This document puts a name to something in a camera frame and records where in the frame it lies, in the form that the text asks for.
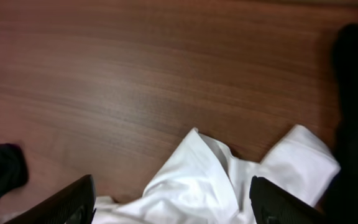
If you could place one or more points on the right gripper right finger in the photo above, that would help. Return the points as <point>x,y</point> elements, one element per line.
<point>273,205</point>

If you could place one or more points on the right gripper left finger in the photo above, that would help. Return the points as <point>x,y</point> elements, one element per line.
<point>72,205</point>

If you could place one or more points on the white t-shirt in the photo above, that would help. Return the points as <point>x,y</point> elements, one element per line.
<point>202,182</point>

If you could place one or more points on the black garment at top right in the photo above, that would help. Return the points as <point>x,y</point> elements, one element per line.
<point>341,204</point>

